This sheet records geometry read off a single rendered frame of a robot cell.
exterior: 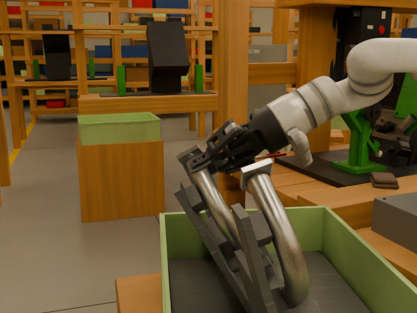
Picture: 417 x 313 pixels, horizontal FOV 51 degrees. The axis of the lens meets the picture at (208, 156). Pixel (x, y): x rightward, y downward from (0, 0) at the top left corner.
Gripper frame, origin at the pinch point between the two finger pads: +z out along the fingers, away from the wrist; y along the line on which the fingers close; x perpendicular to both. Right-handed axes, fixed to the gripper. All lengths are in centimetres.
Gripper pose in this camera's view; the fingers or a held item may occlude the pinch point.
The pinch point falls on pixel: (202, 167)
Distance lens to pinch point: 72.5
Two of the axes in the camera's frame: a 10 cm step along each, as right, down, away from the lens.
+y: -3.0, -4.2, -8.6
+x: 3.9, 7.6, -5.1
